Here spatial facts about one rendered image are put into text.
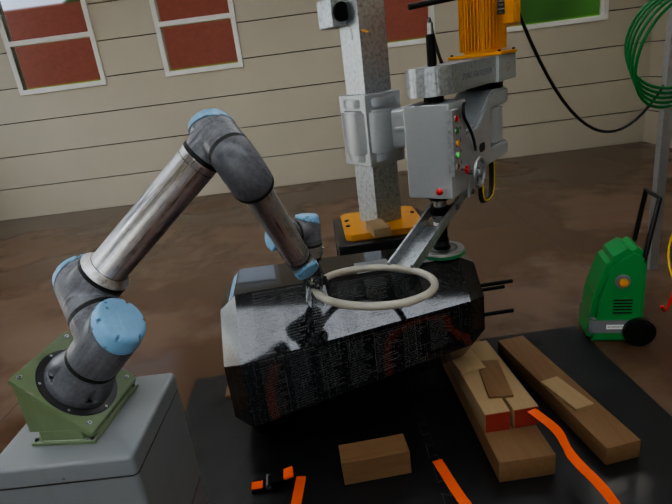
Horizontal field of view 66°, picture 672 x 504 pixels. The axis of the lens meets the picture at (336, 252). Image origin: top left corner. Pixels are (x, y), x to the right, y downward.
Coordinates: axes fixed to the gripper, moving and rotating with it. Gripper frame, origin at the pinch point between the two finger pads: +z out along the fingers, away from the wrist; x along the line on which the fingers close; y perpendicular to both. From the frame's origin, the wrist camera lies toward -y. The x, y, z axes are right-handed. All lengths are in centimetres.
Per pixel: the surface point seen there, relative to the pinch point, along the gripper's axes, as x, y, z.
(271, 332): -25.0, -15.9, 19.6
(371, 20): 27, -119, -115
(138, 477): -39, 81, 13
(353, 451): 8, -2, 72
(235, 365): -40, -6, 30
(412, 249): 39, -35, -9
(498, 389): 75, -27, 59
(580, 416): 110, -22, 72
